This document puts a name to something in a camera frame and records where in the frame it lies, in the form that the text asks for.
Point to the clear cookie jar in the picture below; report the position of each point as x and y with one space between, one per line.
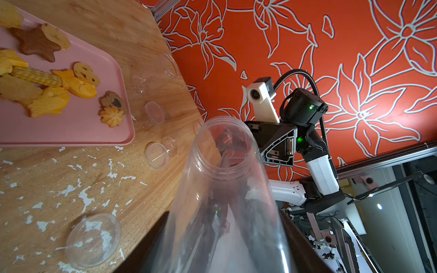
170 145
223 218

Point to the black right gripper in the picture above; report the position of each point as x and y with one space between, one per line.
276 142

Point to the pink plastic tray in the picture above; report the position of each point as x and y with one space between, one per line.
79 124

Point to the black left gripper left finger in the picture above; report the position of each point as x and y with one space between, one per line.
142 257

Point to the clear jar with cookies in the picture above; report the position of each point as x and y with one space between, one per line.
155 74

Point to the orange cookies on tray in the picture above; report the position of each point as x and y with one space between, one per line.
40 92

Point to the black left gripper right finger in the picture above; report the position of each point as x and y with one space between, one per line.
302 253

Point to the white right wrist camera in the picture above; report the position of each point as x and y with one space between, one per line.
260 94

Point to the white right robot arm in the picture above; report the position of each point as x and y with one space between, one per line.
298 128

